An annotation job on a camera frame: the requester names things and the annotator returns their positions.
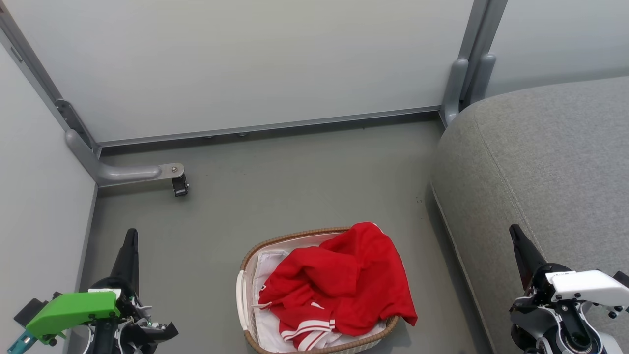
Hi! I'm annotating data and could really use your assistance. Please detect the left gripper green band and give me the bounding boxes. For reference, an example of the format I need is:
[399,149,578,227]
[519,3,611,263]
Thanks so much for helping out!
[14,228,180,354]

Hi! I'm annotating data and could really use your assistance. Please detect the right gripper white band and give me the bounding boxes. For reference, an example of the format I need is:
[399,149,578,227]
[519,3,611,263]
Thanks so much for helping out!
[510,224,629,315]

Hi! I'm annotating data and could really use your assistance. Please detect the plain red garment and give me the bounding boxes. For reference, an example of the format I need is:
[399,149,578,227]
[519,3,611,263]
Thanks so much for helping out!
[258,222,418,337]

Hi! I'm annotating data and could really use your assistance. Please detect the red jersey white stripes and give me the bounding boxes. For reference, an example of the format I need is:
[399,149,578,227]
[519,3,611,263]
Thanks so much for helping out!
[279,301,341,351]

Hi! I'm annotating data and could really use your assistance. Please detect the grey fabric sofa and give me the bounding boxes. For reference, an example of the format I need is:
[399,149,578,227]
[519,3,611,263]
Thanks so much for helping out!
[431,76,629,354]

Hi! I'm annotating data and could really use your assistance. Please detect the grey partition foot bar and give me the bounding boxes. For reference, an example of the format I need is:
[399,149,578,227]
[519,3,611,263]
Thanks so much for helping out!
[65,129,186,188]

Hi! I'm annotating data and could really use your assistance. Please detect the white wicker-rimmed laundry basket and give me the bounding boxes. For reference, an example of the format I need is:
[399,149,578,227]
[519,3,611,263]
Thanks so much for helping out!
[236,227,400,354]

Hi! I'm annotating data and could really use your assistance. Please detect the teal connector of left gripper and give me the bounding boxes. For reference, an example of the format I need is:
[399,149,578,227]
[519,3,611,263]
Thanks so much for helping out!
[7,330,38,354]

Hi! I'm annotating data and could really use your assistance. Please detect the white basket liner cloth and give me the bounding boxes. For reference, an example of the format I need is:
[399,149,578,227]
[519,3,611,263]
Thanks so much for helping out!
[251,235,389,353]

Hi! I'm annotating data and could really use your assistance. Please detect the grey partition post base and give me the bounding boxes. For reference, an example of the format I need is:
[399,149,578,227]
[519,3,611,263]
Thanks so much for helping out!
[440,0,509,127]

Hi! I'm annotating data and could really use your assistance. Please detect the grey partition corner post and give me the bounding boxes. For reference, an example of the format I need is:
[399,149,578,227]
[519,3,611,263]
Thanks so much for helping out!
[0,10,101,158]

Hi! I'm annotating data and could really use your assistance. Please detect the grey partition bottom rail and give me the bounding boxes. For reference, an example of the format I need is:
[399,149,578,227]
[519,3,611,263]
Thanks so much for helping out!
[96,106,442,148]

